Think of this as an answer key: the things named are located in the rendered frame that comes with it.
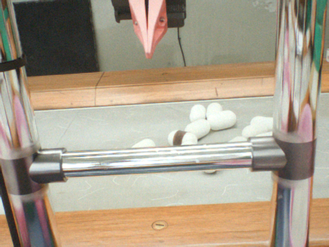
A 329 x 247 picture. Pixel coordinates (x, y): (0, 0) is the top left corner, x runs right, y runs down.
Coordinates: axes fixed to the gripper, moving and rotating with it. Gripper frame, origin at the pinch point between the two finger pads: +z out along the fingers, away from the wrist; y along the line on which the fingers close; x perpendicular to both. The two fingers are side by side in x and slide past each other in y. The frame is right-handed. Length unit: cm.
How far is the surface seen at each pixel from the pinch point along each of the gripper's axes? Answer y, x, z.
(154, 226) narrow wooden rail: 1.9, -12.5, 25.8
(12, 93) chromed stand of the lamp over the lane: -4.2, -25.1, 22.3
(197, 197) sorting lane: 5.2, -6.0, 21.7
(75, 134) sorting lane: -9.7, 4.2, 9.6
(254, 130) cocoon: 12.0, -0.6, 12.5
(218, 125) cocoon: 8.4, 2.0, 10.2
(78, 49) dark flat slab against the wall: -57, 149, -122
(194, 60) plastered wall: 11, 162, -120
